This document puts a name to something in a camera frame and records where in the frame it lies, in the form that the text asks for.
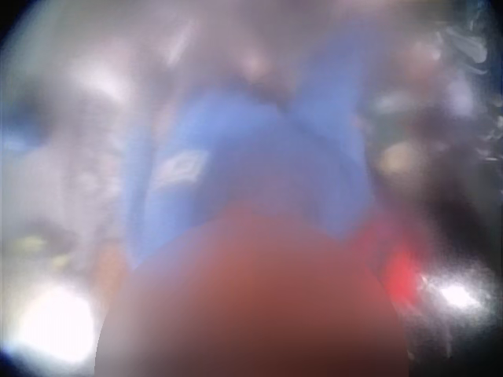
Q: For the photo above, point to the red object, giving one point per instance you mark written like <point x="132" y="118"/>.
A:
<point x="399" y="275"/>

